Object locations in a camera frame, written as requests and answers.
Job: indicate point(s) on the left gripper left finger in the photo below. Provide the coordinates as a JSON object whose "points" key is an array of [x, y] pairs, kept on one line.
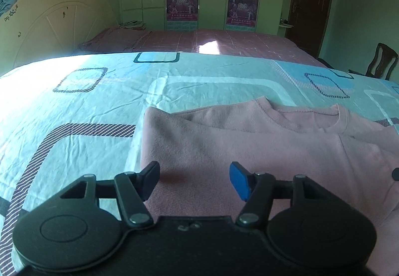
{"points": [[132, 190]]}

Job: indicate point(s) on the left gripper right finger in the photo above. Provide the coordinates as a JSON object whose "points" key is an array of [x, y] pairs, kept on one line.
{"points": [[256, 190]]}

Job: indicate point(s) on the pink sweatshirt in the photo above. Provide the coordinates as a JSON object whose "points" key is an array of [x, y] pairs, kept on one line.
{"points": [[347, 154]]}

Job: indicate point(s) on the patterned light blue bedsheet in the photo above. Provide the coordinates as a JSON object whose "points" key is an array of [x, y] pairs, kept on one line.
{"points": [[67, 118]]}

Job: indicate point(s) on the dark wooden chair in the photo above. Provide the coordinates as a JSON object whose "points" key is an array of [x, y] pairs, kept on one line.
{"points": [[382, 64]]}

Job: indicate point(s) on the pink checked bed cover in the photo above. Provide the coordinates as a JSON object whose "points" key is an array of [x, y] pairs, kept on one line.
{"points": [[203, 41]]}

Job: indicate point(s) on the lower right pink poster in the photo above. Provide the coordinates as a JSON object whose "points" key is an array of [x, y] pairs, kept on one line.
{"points": [[242, 14]]}

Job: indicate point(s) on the pink poster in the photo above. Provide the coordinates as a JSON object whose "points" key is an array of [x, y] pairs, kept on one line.
{"points": [[182, 10], [242, 14]]}

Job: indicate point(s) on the cream arched headboard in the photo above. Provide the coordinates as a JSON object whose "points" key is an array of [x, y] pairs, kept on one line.
{"points": [[35, 30]]}

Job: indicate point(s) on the lower left pink poster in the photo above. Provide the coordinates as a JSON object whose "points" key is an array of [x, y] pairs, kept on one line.
{"points": [[182, 10]]}

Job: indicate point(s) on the dark wooden door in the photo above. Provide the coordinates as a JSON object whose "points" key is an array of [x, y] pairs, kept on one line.
{"points": [[308, 19]]}

